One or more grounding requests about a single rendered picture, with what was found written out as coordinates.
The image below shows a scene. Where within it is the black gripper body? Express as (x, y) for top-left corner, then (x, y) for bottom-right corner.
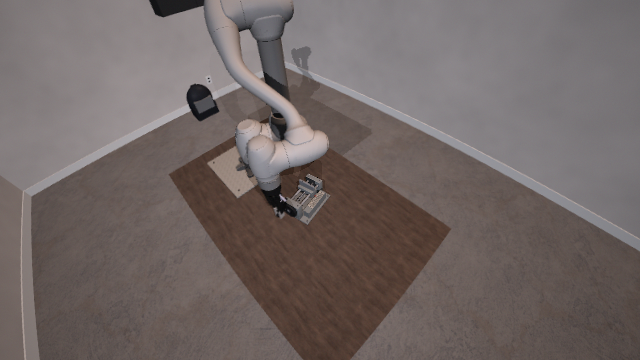
(262, 184), (282, 200)

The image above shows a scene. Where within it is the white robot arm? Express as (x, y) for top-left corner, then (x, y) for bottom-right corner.
(204, 0), (329, 191)

